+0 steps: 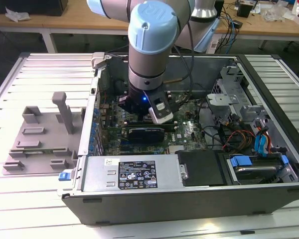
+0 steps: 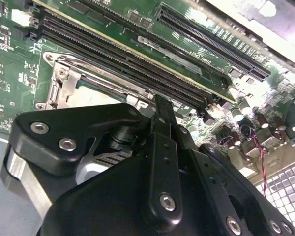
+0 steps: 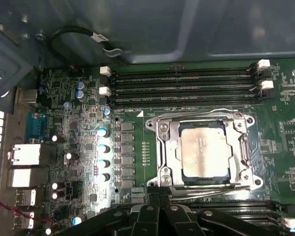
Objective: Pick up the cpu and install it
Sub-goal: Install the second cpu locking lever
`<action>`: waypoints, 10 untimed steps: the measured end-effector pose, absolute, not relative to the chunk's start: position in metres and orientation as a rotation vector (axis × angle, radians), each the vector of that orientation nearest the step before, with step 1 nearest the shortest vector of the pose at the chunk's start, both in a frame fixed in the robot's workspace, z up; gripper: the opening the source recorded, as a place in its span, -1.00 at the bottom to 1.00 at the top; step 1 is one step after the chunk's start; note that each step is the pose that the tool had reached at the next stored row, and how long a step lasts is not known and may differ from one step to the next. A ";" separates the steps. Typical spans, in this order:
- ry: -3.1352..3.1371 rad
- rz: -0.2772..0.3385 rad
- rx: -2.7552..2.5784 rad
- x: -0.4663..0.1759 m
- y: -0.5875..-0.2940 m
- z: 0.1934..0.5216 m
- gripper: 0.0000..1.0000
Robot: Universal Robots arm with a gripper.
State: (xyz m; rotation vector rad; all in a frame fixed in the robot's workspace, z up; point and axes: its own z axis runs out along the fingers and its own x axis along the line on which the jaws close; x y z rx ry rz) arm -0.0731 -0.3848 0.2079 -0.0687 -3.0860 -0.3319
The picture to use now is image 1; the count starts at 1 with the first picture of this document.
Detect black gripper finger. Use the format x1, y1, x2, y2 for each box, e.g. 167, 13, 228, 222
118, 95, 144, 121

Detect black graphics card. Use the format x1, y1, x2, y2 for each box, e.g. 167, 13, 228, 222
104, 123, 166, 144

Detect blue expansion slot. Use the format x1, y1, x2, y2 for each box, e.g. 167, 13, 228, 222
120, 141, 140, 150

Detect green motherboard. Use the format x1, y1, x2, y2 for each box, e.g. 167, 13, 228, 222
98, 92, 210, 157

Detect silver chipset heatsink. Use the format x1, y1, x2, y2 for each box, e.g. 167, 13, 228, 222
168, 145, 185, 154

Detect silver power supply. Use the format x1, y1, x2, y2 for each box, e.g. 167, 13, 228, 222
81, 155, 184, 194

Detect grey parts rack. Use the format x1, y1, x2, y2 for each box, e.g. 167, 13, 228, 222
2, 91, 87, 176

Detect silver metal drive cage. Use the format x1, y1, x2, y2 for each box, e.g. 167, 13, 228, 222
205, 65, 274, 132

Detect green RAM stick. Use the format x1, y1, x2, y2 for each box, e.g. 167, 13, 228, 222
11, 148, 67, 153

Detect black plastic shroud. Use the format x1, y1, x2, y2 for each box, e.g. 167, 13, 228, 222
176, 150, 227, 188

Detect black open PC case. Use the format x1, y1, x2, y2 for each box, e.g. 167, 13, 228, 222
56, 52, 299, 227

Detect hard disk in blue carrier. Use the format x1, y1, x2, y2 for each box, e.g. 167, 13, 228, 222
227, 154, 290, 186

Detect tall black box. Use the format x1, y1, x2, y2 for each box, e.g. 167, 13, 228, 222
215, 0, 225, 18

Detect large black box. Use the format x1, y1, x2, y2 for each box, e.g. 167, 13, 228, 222
0, 0, 69, 17

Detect white crumpled paper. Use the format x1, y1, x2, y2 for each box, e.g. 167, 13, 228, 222
4, 6, 31, 22

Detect small black device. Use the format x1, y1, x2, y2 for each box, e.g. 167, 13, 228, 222
236, 1, 253, 18

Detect clear plastic bags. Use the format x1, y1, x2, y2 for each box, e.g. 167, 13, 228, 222
261, 4, 294, 22

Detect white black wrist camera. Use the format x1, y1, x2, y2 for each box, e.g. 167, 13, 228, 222
142, 90, 174, 124

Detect grey case latch handle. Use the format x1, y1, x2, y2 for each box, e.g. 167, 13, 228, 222
91, 52, 107, 69

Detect red yellow wire bundle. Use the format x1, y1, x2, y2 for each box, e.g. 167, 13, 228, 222
223, 129, 257, 152

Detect blue wire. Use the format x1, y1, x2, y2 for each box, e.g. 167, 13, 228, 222
254, 134, 264, 157
261, 133, 272, 157

